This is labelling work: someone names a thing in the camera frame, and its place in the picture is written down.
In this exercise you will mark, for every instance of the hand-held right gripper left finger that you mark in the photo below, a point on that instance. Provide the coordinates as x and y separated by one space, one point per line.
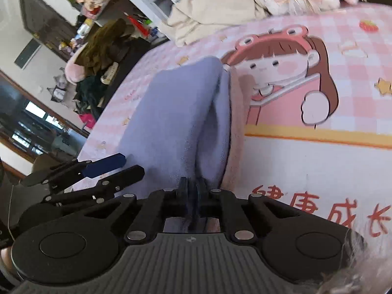
183 196

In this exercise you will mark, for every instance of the pile of dark clothes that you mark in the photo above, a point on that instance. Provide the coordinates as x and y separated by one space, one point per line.
90 95

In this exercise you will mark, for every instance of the fuzzy pale garment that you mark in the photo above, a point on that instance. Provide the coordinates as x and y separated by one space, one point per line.
367 266

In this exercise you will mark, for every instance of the olive green garment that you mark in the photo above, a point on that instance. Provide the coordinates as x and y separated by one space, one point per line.
104 43

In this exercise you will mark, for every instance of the pink plush cushion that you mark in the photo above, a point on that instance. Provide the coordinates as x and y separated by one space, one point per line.
75 67

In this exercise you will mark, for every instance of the dark wooden door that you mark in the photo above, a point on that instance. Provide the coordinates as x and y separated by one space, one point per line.
43 18

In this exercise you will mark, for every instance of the cream t-shirt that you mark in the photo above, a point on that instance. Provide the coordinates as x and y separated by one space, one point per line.
214 6

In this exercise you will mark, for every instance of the purple and brown sweater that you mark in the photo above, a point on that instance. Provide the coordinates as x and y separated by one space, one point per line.
183 113

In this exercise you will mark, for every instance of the pink checked bed sheet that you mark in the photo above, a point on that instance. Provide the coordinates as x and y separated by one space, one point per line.
352 82

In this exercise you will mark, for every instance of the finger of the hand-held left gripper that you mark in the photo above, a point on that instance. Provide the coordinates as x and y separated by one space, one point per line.
128 174
104 164

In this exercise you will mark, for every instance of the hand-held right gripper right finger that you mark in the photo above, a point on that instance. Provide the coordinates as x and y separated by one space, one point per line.
200 196

